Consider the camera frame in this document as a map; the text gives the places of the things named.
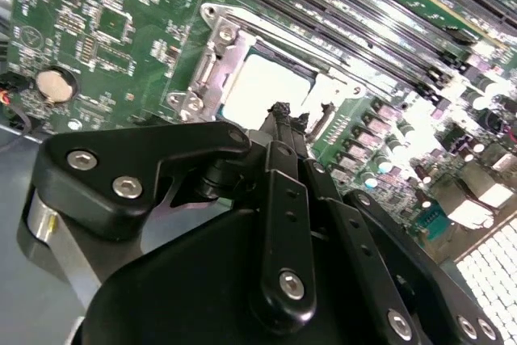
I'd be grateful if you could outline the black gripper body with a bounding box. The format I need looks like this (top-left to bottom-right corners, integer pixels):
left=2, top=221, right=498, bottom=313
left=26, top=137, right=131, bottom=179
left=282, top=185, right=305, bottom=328
left=72, top=209, right=477, bottom=345

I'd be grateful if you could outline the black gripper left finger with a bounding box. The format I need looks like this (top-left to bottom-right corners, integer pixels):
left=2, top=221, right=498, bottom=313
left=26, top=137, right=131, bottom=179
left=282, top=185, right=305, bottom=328
left=18, top=101, right=318, bottom=334

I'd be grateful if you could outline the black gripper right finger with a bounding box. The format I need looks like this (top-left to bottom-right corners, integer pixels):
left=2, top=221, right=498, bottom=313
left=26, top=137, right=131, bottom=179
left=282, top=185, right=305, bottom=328
left=293, top=111, right=505, bottom=345

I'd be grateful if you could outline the metal socket cover frame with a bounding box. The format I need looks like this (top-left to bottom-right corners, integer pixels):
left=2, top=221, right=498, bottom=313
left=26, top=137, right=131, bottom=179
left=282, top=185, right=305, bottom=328
left=189, top=17, right=364, bottom=128

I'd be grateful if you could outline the silver CPU plate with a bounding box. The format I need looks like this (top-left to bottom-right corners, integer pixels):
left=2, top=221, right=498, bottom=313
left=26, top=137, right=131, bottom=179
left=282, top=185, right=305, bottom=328
left=221, top=53, right=318, bottom=124

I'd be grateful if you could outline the metal wire locking lever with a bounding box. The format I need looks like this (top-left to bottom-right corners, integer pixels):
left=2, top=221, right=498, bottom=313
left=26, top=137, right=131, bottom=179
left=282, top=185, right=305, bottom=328
left=217, top=9, right=367, bottom=94

